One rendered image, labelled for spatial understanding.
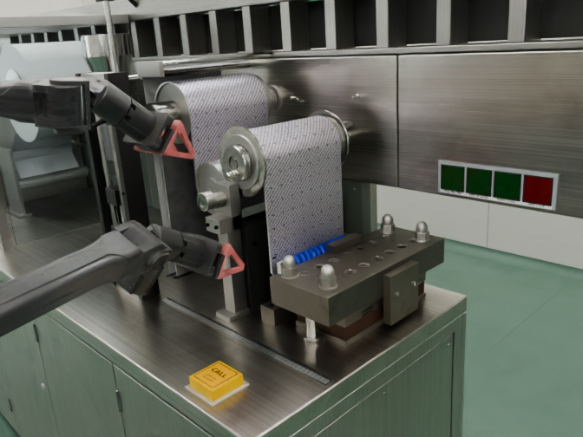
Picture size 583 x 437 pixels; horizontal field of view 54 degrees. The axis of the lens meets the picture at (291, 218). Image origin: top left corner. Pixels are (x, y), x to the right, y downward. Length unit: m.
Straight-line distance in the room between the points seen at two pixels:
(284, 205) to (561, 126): 0.55
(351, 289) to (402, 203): 3.23
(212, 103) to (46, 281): 0.68
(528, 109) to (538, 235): 2.73
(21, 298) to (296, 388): 0.49
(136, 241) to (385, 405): 0.60
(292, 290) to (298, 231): 0.18
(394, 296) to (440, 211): 2.98
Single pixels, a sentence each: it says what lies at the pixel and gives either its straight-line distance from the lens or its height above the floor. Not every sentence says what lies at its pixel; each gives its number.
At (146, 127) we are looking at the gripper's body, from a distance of 1.02.
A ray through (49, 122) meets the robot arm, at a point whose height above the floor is 1.39.
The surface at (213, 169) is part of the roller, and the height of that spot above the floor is 1.22.
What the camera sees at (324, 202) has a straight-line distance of 1.29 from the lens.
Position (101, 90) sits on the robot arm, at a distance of 0.99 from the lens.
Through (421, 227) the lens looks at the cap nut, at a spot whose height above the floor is 1.06.
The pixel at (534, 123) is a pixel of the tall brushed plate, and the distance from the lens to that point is 1.16.
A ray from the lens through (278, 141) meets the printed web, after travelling 1.18.
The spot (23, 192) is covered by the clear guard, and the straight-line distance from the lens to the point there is 2.02.
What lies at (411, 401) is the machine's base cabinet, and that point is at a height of 0.73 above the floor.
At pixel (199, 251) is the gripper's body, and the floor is 1.13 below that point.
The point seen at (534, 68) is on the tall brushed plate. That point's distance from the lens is 1.15.
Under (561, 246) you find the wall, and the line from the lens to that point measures 3.83.
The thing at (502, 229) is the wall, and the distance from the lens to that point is 3.95.
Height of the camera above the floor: 1.49
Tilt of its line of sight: 18 degrees down
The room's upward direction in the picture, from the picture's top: 4 degrees counter-clockwise
